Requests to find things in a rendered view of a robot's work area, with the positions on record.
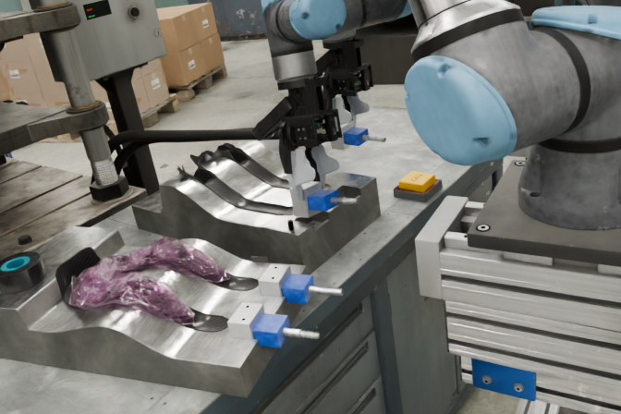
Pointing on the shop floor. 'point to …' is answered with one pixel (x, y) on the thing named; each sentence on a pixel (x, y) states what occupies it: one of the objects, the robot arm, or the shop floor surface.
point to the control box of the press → (109, 32)
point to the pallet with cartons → (190, 49)
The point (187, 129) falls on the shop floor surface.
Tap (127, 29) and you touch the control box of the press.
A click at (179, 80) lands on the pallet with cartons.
